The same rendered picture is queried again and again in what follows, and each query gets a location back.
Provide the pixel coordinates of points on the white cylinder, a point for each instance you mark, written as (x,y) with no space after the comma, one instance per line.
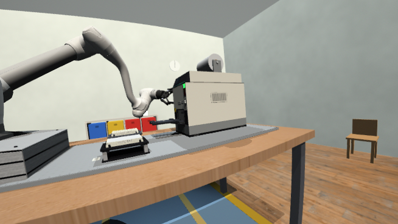
(206,64)

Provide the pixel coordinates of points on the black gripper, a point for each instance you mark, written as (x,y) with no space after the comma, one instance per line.
(164,95)

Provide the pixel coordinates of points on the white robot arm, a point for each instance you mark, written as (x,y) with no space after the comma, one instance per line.
(91,42)

